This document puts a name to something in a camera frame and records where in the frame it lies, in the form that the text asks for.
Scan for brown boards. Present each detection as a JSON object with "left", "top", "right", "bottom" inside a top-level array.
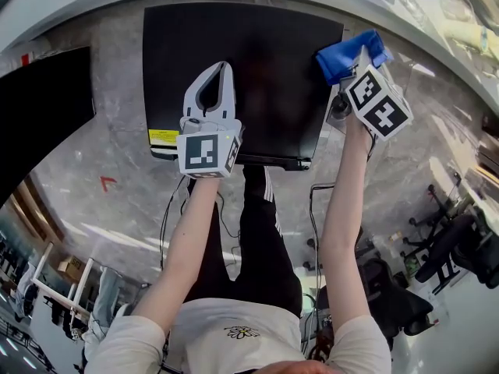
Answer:
[{"left": 477, "top": 111, "right": 499, "bottom": 182}]

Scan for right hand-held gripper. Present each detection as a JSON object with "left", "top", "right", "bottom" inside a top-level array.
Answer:
[{"left": 325, "top": 44, "right": 414, "bottom": 143}]

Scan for blue cleaning cloth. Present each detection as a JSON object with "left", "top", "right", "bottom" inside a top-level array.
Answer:
[{"left": 315, "top": 29, "right": 394, "bottom": 86}]

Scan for person's right forearm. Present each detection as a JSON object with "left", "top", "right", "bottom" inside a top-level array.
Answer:
[{"left": 319, "top": 111, "right": 375, "bottom": 338}]

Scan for person's black striped trousers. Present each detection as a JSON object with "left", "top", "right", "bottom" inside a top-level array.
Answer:
[{"left": 182, "top": 164, "right": 303, "bottom": 319}]

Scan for light denim garment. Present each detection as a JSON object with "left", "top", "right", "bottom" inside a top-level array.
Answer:
[{"left": 83, "top": 266, "right": 122, "bottom": 342}]

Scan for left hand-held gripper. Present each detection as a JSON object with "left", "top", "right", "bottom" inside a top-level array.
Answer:
[{"left": 176, "top": 61, "right": 243, "bottom": 180}]

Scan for white desk frame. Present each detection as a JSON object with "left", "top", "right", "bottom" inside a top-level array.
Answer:
[{"left": 30, "top": 242, "right": 94, "bottom": 319}]

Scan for curved wooden wall trim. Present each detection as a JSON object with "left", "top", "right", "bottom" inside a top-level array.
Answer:
[{"left": 7, "top": 169, "right": 65, "bottom": 245}]

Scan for person's left forearm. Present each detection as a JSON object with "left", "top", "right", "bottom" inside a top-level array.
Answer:
[{"left": 132, "top": 177, "right": 221, "bottom": 334}]

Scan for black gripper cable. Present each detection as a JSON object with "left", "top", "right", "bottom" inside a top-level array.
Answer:
[
  {"left": 158, "top": 175, "right": 188, "bottom": 274},
  {"left": 309, "top": 183, "right": 337, "bottom": 284}
]

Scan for tall black cabinet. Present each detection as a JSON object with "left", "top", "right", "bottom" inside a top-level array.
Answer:
[{"left": 0, "top": 45, "right": 97, "bottom": 206}]

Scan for small black fridge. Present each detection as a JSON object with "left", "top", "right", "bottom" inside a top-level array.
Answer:
[{"left": 142, "top": 2, "right": 346, "bottom": 172}]

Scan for person's white flower t-shirt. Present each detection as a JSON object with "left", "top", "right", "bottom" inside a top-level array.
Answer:
[{"left": 95, "top": 297, "right": 393, "bottom": 374}]

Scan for brown cardboard box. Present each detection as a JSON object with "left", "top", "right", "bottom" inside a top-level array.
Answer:
[{"left": 58, "top": 255, "right": 87, "bottom": 280}]

